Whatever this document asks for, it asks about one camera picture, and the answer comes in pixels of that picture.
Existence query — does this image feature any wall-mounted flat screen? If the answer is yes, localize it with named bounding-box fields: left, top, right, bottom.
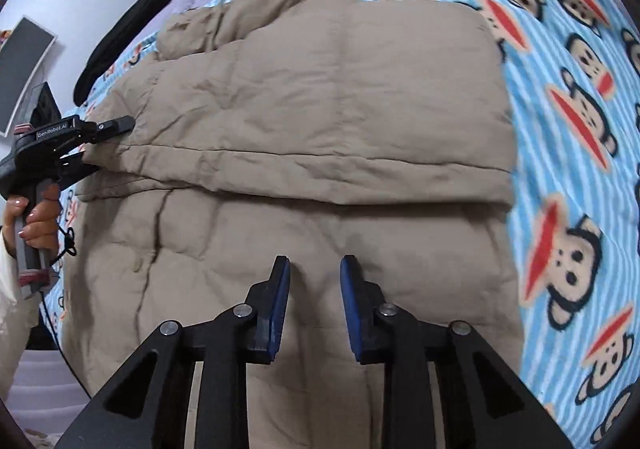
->
left=0, top=16, right=57, bottom=137

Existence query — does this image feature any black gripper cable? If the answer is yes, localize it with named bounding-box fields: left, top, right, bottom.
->
left=37, top=226, right=93, bottom=397

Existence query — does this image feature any person's left hand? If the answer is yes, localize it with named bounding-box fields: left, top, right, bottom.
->
left=2, top=184, right=62, bottom=251

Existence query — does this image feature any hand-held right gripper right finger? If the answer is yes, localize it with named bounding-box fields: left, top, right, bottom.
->
left=340, top=254, right=576, bottom=449

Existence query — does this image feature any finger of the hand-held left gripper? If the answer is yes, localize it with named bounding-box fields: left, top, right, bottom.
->
left=81, top=115, right=137, bottom=144
left=60, top=151, right=102, bottom=183

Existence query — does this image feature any person's left forearm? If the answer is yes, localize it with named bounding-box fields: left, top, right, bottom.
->
left=0, top=228, right=40, bottom=397

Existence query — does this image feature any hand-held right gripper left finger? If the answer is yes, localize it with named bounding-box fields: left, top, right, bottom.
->
left=55, top=255, right=292, bottom=449

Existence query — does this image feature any beige padded jacket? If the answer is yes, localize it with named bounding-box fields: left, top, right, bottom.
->
left=62, top=0, right=526, bottom=449

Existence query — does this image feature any blue striped monkey print blanket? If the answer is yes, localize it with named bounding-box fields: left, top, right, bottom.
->
left=37, top=0, right=640, bottom=430

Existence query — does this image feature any black cloth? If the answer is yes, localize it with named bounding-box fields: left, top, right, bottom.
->
left=73, top=0, right=183, bottom=106

